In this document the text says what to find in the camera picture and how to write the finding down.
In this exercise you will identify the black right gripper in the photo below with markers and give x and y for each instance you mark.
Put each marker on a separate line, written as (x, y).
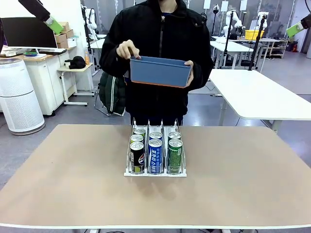
(306, 22)

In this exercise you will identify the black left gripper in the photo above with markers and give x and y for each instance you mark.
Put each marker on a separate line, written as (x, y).
(34, 8)

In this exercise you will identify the blue plastic basket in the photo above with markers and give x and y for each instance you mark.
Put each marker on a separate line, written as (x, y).
(158, 72)

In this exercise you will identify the black soda can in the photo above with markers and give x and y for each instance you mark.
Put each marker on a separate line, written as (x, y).
(136, 157)
(136, 138)
(139, 131)

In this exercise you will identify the person's left forearm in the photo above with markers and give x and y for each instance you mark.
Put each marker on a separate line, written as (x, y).
(202, 70)

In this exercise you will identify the person's right forearm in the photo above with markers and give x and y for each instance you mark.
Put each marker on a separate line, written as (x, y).
(109, 60)

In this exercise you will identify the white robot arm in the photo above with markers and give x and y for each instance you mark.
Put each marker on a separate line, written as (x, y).
(93, 26)
(264, 24)
(230, 18)

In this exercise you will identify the person's right hand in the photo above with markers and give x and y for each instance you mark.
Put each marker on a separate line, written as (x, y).
(127, 49)

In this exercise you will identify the person's left hand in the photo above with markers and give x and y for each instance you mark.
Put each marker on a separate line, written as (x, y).
(191, 72)

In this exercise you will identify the cardboard box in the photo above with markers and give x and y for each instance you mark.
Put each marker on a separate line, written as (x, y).
(70, 34)
(60, 38)
(66, 26)
(63, 45)

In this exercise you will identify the red fire extinguisher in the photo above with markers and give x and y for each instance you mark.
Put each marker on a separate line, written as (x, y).
(294, 47)

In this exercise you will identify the small white box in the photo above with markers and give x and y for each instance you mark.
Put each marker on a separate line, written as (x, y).
(72, 43)

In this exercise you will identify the wooden workbench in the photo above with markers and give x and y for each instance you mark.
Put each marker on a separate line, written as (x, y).
(272, 40)

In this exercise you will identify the black keyboard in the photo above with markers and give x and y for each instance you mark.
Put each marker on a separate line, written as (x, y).
(52, 51)

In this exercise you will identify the black computer monitor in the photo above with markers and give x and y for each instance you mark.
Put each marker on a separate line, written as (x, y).
(26, 36)

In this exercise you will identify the white monitor stand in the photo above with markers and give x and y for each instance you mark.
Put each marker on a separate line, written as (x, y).
(41, 56)

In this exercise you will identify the green blue bowl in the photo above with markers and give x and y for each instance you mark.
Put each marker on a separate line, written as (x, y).
(31, 54)

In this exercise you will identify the white cup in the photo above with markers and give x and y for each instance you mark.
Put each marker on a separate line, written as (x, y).
(67, 64)

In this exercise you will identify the black bag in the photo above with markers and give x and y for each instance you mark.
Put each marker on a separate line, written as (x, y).
(77, 61)

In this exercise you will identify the yellow plastic bin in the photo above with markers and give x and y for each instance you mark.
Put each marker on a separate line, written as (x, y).
(251, 35)

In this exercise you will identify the orange bottle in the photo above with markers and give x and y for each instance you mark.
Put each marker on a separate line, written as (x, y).
(87, 59)

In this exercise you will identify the small wooden side table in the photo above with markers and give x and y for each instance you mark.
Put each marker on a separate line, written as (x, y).
(80, 68)

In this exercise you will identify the white paper pile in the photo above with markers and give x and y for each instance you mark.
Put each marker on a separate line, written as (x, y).
(9, 52)

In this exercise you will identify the white cabinet with wood top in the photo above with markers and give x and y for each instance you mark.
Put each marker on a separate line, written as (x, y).
(41, 80)

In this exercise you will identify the white paper sign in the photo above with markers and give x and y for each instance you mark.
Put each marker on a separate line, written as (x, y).
(207, 4)
(243, 5)
(224, 6)

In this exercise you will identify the black tripod stand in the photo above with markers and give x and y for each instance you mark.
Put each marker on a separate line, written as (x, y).
(250, 68)

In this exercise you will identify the large white table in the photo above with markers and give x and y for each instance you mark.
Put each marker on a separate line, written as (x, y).
(255, 97)

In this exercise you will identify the white air purifier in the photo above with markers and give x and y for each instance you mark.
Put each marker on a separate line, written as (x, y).
(17, 97)

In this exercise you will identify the dark green striped jacket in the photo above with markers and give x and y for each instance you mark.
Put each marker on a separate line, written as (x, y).
(110, 94)

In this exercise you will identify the person in black jacket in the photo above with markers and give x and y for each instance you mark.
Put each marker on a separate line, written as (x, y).
(158, 31)

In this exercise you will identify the blue Pocari Sweat can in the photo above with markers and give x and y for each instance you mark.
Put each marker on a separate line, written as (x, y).
(155, 157)
(155, 135)

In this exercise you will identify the green soda can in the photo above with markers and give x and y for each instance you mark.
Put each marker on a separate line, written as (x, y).
(175, 157)
(174, 135)

